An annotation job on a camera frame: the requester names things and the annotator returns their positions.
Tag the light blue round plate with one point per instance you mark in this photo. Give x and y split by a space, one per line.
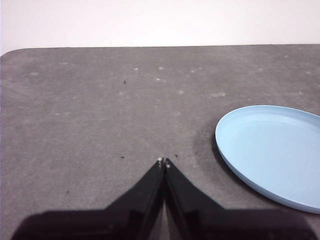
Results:
272 152

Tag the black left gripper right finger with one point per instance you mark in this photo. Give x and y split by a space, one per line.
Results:
212 222

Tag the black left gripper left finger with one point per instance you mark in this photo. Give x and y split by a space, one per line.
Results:
120 220

